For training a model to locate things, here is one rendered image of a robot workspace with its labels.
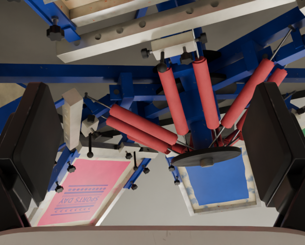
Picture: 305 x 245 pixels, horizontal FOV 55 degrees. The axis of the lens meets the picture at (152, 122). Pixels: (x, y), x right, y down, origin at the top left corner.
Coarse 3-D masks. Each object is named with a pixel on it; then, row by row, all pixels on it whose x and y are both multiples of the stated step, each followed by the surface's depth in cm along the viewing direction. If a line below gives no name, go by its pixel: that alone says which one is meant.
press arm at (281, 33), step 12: (288, 12) 110; (300, 12) 107; (264, 24) 117; (276, 24) 113; (288, 24) 110; (300, 24) 109; (252, 36) 119; (264, 36) 116; (276, 36) 115; (228, 48) 127; (240, 48) 123; (216, 60) 130; (228, 60) 129
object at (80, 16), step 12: (60, 0) 78; (108, 0) 80; (120, 0) 79; (132, 0) 78; (144, 0) 78; (156, 0) 79; (72, 12) 82; (84, 12) 81; (96, 12) 80; (108, 12) 81; (120, 12) 81; (84, 24) 84
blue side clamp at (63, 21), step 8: (24, 0) 70; (32, 0) 71; (40, 0) 72; (32, 8) 73; (40, 8) 74; (48, 8) 75; (56, 8) 75; (40, 16) 76; (48, 16) 77; (64, 16) 78; (64, 24) 81; (72, 24) 82
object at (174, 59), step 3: (177, 33) 85; (180, 33) 86; (165, 36) 86; (168, 36) 86; (180, 54) 97; (171, 57) 98; (174, 57) 98; (177, 57) 98; (171, 60) 100; (174, 60) 100; (177, 60) 100; (174, 63) 102
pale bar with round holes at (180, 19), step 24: (216, 0) 79; (240, 0) 77; (264, 0) 76; (288, 0) 78; (120, 24) 85; (144, 24) 85; (168, 24) 81; (192, 24) 82; (72, 48) 87; (96, 48) 87
